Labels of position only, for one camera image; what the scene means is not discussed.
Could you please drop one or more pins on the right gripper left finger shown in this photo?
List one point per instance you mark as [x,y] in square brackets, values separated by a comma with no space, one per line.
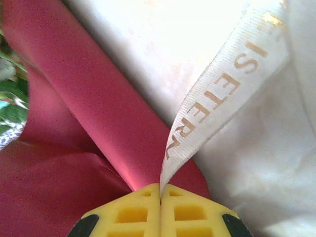
[133,217]

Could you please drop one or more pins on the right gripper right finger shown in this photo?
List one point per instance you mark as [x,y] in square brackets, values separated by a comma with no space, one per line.
[192,217]

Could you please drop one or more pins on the cream printed ribbon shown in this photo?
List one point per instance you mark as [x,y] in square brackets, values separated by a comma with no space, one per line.
[217,93]

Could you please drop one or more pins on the burgundy wrapping paper sheet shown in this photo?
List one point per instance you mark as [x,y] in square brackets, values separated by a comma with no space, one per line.
[86,86]

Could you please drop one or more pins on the pale teal flower stem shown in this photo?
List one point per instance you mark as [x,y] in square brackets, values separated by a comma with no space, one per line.
[10,89]

